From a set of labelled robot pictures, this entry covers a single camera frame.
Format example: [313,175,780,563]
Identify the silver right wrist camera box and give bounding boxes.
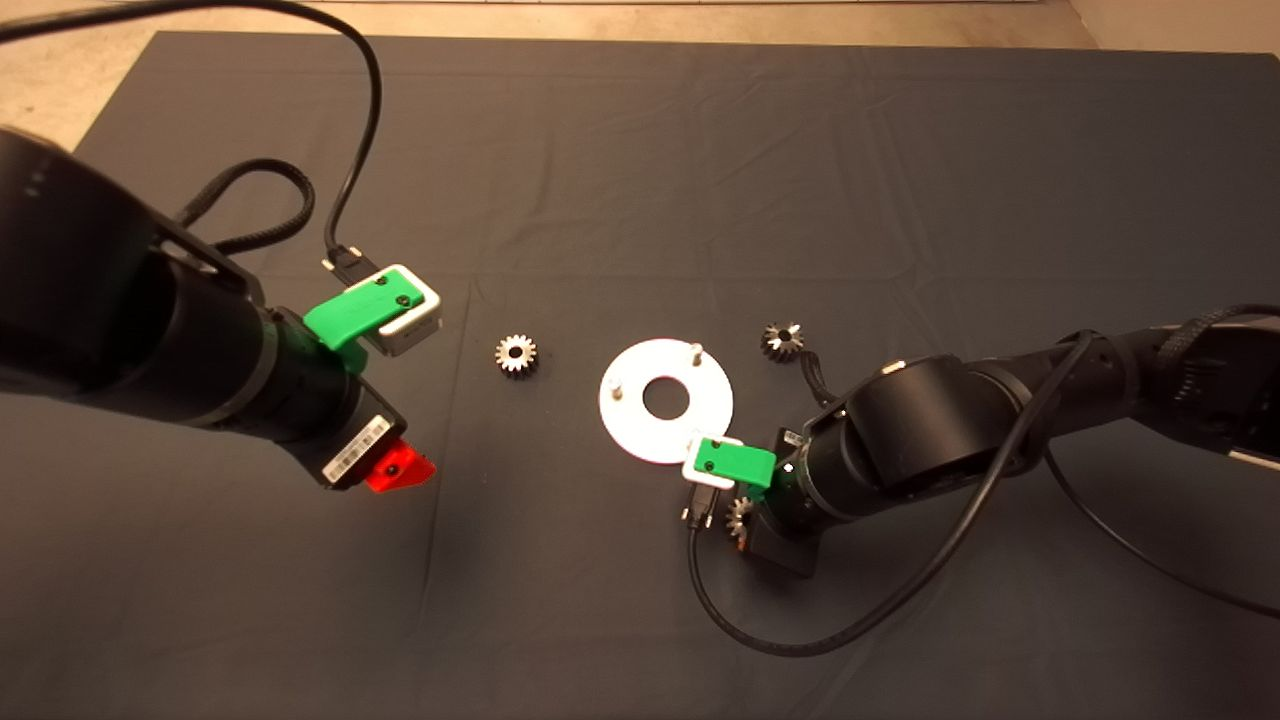
[681,433,746,491]

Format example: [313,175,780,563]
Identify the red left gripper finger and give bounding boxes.
[364,437,438,495]

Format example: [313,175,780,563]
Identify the smooth black left camera cable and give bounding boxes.
[0,0,384,284]

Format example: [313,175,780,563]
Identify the dark grey table cloth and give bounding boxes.
[0,30,1280,720]

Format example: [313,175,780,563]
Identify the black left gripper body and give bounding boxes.
[298,377,408,490]

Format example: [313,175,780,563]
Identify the braided black left arm cable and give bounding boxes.
[178,158,316,256]

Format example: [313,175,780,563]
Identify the round metal carrier plate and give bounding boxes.
[598,338,735,466]

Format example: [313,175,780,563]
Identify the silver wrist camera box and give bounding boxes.
[345,264,443,358]
[681,433,746,491]

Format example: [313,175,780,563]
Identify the green right camera mount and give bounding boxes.
[694,434,779,501]

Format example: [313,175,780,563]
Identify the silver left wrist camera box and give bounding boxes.
[345,264,443,358]

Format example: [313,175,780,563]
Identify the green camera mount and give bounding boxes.
[694,434,779,501]
[303,272,423,376]

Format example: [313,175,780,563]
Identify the green left camera mount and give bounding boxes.
[303,272,423,376]

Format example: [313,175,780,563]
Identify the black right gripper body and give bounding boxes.
[744,508,824,580]

